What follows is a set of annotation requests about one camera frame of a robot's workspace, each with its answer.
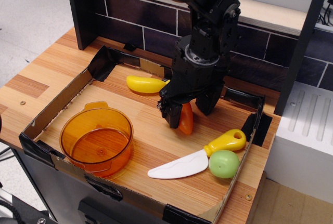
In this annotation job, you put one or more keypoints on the yellow toy banana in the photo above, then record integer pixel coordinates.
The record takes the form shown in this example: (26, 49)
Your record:
(146, 85)

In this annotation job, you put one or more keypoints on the dark tiled backsplash shelf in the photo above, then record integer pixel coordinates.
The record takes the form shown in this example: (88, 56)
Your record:
(262, 57)

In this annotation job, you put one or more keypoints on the orange transparent plastic pot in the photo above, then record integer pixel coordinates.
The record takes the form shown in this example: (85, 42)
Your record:
(99, 139)

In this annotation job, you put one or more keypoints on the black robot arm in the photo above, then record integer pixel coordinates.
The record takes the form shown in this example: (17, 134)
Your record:
(215, 19)

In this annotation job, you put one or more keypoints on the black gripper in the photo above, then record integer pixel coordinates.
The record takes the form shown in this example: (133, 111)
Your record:
(198, 70)

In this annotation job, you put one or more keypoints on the green toy apple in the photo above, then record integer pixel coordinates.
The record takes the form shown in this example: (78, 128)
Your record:
(224, 164)

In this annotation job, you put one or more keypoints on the white grooved block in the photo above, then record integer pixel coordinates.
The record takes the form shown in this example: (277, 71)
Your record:
(301, 153)

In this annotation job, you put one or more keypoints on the toy knife yellow handle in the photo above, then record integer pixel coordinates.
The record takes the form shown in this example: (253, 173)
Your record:
(232, 140)

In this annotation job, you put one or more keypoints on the cardboard fence with black tape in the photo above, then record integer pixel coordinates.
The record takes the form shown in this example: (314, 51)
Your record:
(119, 190)

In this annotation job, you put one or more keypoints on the orange toy carrot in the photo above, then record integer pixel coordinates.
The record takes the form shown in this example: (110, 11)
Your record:
(186, 119)

